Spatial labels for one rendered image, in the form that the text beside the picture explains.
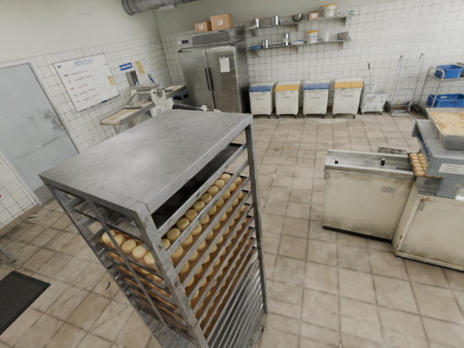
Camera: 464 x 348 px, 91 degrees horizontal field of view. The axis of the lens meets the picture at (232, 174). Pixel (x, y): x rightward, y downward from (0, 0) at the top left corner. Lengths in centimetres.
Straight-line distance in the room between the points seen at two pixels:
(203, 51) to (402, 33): 409
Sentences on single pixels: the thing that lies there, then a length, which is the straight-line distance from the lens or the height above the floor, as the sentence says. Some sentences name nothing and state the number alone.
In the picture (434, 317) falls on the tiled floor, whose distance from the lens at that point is 269.
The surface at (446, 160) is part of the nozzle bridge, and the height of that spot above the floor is 116.
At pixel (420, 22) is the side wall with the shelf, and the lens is 642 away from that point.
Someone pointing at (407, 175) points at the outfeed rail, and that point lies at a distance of 247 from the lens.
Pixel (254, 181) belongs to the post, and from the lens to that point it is 114.
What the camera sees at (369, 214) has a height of 38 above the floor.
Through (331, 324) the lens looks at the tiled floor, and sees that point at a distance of 239.
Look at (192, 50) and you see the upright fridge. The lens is 606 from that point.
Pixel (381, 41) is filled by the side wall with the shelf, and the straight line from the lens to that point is 631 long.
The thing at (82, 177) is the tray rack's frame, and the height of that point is 182.
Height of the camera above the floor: 215
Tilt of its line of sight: 33 degrees down
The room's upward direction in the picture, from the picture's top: 9 degrees counter-clockwise
